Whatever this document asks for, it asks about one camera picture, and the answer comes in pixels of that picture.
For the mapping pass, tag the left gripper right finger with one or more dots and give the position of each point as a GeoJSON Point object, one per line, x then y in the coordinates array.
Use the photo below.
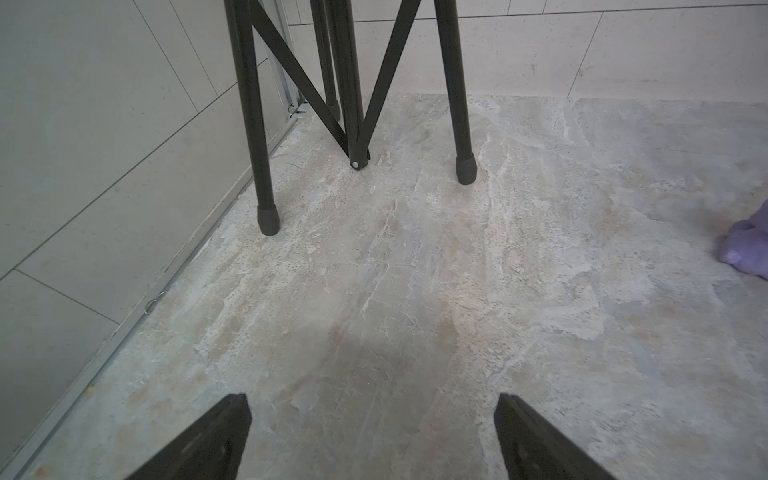
{"type": "Point", "coordinates": [533, 448]}

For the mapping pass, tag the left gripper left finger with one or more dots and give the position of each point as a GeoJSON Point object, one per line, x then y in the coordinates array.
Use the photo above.
{"type": "Point", "coordinates": [211, 448]}

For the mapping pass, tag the small purple figurine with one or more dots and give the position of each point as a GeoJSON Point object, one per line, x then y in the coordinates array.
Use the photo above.
{"type": "Point", "coordinates": [745, 244]}

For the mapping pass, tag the black perforated music stand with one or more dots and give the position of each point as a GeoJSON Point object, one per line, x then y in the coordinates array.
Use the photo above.
{"type": "Point", "coordinates": [340, 108]}

